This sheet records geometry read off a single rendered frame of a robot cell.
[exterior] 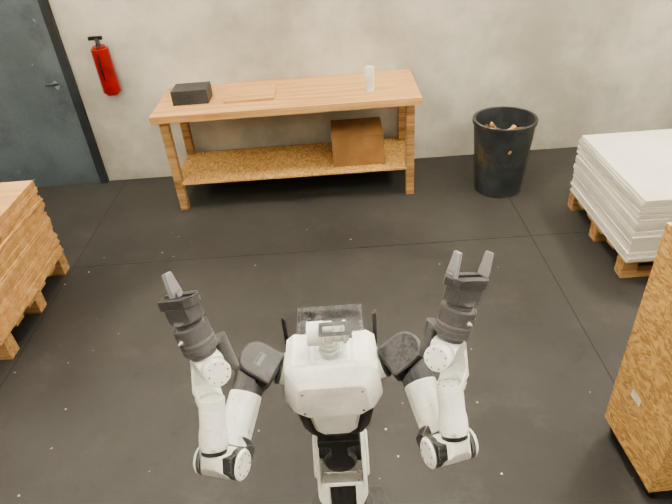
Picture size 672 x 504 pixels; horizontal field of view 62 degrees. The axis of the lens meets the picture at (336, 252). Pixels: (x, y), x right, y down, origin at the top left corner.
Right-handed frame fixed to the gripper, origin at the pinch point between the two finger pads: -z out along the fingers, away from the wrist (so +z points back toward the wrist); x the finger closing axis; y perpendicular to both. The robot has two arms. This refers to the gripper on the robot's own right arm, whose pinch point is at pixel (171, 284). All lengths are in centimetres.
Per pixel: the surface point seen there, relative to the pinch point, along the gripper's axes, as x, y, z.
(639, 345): 66, -158, 118
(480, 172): -68, -377, 80
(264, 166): -233, -304, 16
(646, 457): 62, -142, 165
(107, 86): -328, -256, -96
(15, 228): -279, -103, -14
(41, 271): -298, -113, 21
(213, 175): -264, -272, 7
